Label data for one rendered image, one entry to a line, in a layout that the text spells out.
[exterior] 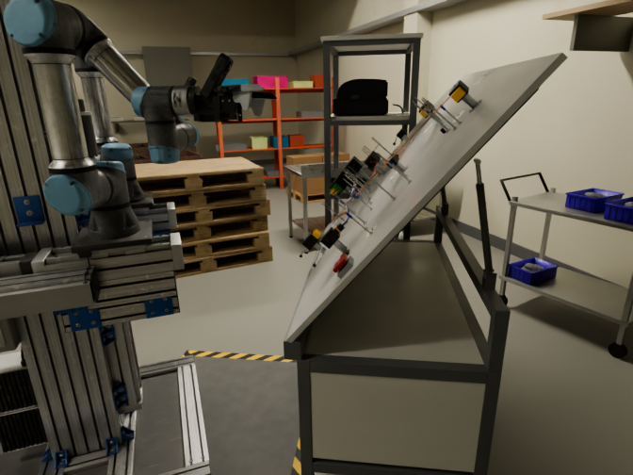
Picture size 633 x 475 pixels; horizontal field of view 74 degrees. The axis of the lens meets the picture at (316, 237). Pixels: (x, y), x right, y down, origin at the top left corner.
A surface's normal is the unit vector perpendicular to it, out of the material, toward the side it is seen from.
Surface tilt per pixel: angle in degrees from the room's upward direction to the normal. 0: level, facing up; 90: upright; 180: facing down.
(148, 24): 90
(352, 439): 90
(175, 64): 90
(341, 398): 90
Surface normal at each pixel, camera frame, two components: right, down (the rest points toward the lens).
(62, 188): -0.10, 0.44
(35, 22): -0.12, 0.19
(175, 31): 0.34, 0.29
